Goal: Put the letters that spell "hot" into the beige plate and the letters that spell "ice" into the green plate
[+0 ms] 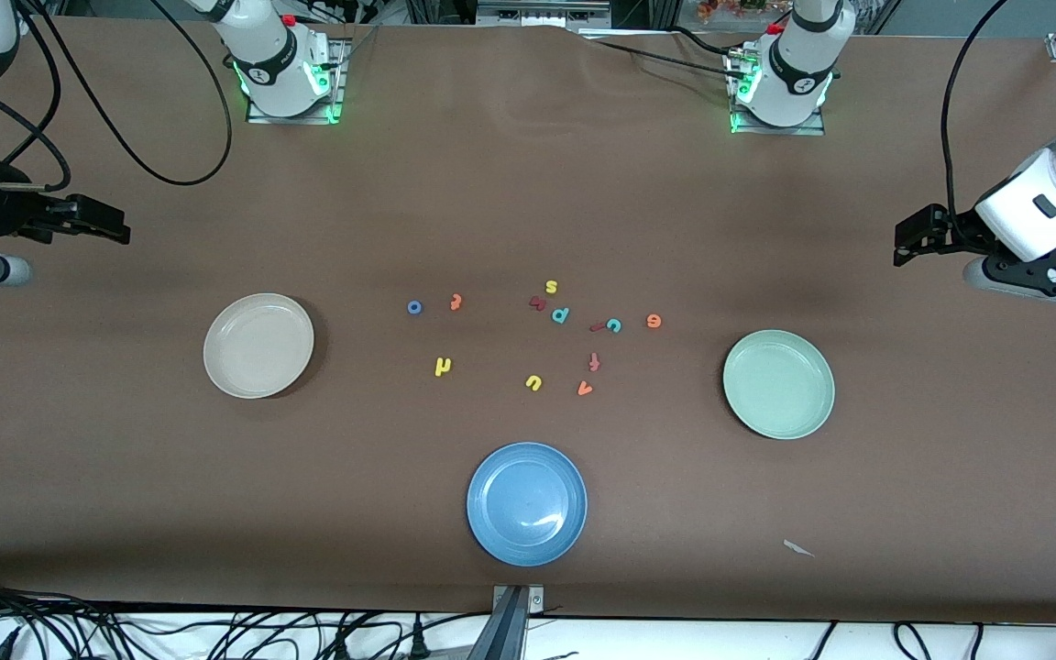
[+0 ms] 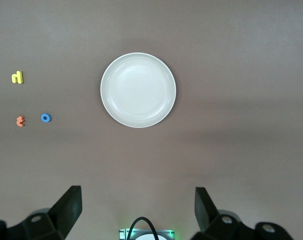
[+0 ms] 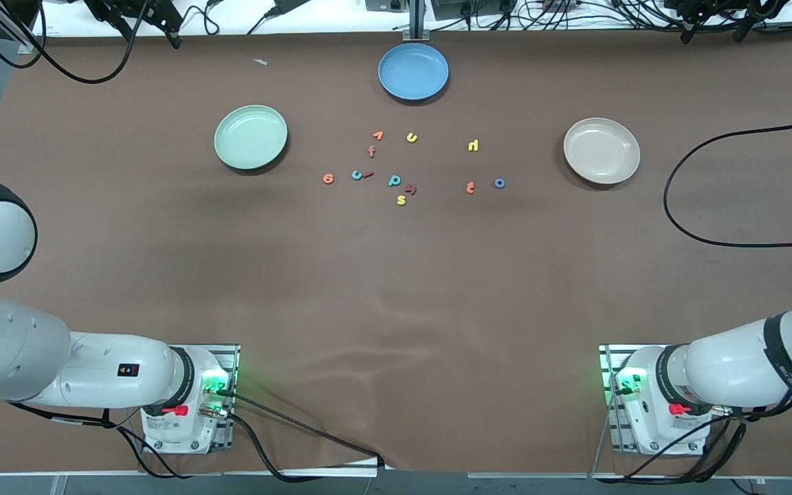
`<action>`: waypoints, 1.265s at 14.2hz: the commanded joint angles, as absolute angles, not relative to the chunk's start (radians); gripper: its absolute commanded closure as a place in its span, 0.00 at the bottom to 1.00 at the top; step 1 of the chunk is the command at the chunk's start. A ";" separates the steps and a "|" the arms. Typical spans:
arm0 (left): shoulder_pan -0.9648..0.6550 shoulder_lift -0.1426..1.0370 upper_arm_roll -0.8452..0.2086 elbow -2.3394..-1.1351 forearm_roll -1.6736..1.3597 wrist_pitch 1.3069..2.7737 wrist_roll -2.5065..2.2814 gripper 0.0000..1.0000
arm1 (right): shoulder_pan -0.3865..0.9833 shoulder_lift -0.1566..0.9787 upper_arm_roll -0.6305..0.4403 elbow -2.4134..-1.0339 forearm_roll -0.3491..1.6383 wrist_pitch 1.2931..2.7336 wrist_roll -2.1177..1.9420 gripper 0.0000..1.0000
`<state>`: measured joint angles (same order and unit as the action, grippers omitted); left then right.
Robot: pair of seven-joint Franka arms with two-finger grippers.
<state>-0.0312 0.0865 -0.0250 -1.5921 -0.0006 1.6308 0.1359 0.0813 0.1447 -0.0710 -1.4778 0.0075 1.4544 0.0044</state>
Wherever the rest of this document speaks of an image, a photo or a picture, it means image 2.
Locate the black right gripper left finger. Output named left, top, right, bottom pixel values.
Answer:
left=0, top=185, right=83, bottom=240

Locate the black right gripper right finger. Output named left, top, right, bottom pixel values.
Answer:
left=190, top=186, right=296, bottom=240

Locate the yellow foam letter h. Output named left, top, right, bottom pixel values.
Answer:
left=11, top=70, right=24, bottom=85

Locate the beige round plate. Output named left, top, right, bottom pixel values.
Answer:
left=99, top=52, right=177, bottom=129

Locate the brown table cover sheet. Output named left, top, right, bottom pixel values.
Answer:
left=0, top=0, right=303, bottom=240

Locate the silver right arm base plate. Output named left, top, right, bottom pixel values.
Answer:
left=118, top=228, right=176, bottom=240

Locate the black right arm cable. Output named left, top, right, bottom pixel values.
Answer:
left=127, top=216, right=159, bottom=240

